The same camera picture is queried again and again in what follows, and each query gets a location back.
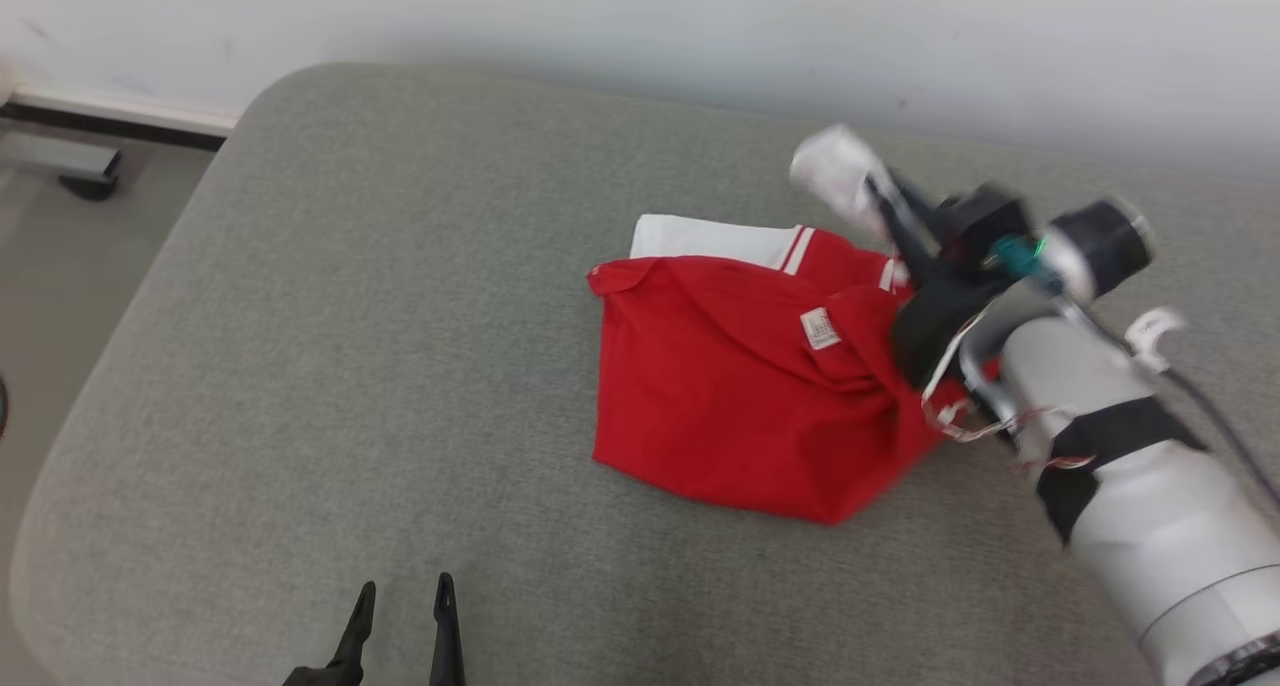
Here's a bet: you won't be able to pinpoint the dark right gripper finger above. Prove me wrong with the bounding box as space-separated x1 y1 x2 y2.
865 171 941 292

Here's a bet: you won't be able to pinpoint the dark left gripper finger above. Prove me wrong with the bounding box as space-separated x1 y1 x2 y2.
325 581 378 686
430 572 466 686

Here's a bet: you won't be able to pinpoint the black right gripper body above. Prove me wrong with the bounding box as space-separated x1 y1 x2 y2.
890 204 1156 387

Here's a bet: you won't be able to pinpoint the red jersey with white sleeves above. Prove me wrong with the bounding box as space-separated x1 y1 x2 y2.
587 124 1001 525

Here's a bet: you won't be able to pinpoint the grey fabric sofa cushion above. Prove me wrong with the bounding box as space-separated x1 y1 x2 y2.
10 63 1280 686

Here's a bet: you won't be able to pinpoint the grey metal furniture base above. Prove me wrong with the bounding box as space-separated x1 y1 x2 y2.
0 131 123 203

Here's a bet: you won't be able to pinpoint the red white right arm wires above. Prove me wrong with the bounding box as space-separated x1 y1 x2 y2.
920 306 1097 473

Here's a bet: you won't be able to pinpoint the right camera cable teal plug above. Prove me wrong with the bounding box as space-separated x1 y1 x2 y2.
993 229 1280 512

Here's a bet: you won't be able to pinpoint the white cable clip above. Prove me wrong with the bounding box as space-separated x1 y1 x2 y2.
1124 306 1187 373

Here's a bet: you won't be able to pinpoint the white wall baseboard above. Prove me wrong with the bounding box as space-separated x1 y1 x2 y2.
5 84 241 152

